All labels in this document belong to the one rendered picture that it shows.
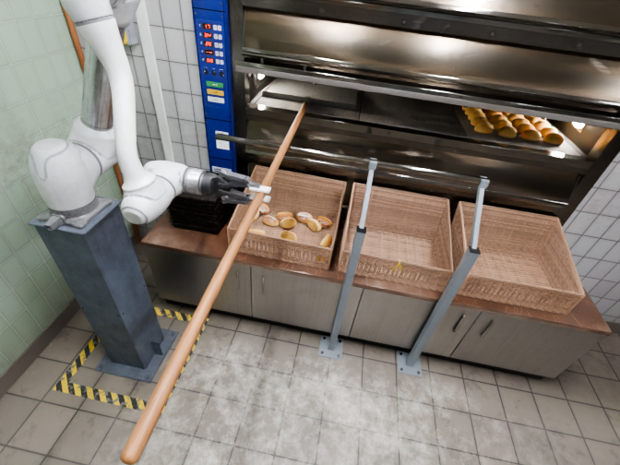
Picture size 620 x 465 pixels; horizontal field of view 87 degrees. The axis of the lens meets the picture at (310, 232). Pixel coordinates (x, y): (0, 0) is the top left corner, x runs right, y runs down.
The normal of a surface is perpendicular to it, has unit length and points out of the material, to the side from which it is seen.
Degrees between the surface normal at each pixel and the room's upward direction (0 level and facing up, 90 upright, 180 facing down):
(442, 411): 0
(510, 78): 70
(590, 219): 90
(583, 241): 90
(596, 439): 0
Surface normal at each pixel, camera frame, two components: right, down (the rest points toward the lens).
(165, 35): -0.17, 0.62
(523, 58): -0.12, 0.33
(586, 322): 0.10, -0.76
